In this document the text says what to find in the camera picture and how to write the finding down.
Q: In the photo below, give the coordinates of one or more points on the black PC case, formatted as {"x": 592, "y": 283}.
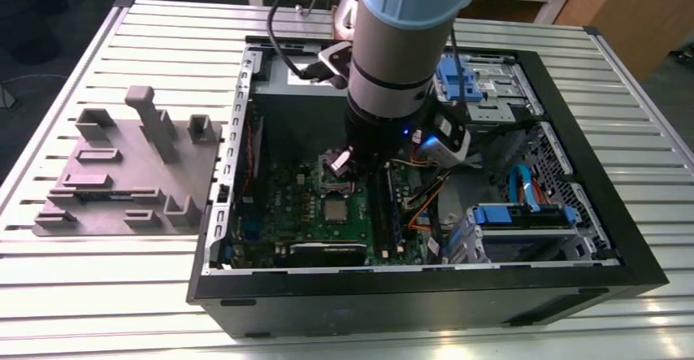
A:
{"x": 379, "y": 307}

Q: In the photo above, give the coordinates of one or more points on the grey parts rack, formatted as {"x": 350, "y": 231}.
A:
{"x": 135, "y": 173}

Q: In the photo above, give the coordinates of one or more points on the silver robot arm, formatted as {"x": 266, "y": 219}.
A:
{"x": 390, "y": 71}

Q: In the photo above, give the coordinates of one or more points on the metal drive cage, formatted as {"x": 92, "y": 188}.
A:
{"x": 498, "y": 112}

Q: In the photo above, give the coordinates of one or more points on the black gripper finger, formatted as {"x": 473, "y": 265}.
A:
{"x": 342, "y": 161}

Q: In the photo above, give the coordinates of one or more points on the grey power supply unit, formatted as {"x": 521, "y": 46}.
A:
{"x": 293, "y": 120}

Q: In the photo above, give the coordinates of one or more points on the green RAM stick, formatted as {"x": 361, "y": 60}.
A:
{"x": 103, "y": 196}

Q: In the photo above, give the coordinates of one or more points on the silver CPU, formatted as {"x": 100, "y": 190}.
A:
{"x": 339, "y": 211}

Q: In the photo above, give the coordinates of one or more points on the hard disk in blue carrier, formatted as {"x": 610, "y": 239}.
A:
{"x": 495, "y": 215}

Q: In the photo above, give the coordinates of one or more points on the green motherboard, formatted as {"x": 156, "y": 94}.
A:
{"x": 287, "y": 213}

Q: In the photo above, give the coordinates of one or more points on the silver disk bay cage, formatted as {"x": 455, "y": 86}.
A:
{"x": 542, "y": 234}

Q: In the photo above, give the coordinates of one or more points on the wooden cabinet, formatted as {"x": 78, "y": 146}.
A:
{"x": 640, "y": 18}

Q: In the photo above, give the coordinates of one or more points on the blue drive latch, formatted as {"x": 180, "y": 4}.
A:
{"x": 473, "y": 92}

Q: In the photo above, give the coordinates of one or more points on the black graphics card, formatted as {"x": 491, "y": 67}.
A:
{"x": 325, "y": 254}

